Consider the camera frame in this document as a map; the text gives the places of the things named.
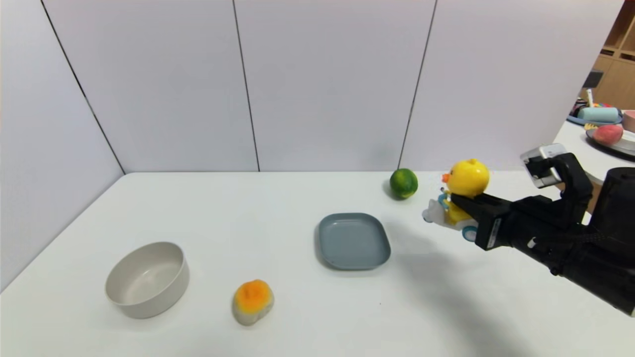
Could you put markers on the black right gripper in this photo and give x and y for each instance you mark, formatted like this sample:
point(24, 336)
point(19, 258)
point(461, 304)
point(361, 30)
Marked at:
point(492, 231)

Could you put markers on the yellow duck scooter toy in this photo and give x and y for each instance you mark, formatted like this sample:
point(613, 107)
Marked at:
point(466, 177)

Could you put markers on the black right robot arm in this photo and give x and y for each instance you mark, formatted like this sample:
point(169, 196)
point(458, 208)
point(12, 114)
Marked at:
point(605, 258)

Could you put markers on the grey-blue square dish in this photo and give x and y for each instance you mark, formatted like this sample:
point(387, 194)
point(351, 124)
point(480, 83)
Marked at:
point(353, 242)

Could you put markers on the green lime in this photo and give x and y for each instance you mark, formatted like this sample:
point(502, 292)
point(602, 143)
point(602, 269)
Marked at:
point(403, 183)

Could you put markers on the white side table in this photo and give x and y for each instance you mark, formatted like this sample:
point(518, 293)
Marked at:
point(575, 144)

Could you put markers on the blue tray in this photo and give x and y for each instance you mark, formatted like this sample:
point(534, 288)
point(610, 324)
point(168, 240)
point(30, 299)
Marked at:
point(574, 120)

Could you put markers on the dark round plate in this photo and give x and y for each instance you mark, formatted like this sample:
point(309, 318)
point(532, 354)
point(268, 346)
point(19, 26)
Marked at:
point(601, 148)

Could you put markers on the pink peach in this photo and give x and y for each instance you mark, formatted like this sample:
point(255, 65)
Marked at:
point(607, 135)

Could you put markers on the light blue cylinder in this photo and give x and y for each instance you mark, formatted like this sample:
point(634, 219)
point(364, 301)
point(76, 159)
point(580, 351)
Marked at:
point(598, 114)

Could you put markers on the colourful toy pile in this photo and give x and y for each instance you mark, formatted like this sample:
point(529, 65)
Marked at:
point(601, 105)

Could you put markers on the black chair back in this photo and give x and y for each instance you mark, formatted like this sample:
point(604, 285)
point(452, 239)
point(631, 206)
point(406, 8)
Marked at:
point(593, 80)

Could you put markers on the pink cup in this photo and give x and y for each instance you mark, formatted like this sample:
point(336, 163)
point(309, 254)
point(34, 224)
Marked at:
point(630, 121)

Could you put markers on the wooden shelf cabinet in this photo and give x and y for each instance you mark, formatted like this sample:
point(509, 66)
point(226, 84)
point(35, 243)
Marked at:
point(617, 74)

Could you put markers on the orange-topped bread bun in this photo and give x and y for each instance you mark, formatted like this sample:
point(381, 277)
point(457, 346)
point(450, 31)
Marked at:
point(253, 300)

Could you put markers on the beige round bowl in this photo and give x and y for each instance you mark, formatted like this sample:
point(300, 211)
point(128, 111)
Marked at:
point(149, 292)

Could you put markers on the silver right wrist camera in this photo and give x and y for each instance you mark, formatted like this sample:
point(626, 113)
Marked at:
point(543, 163)

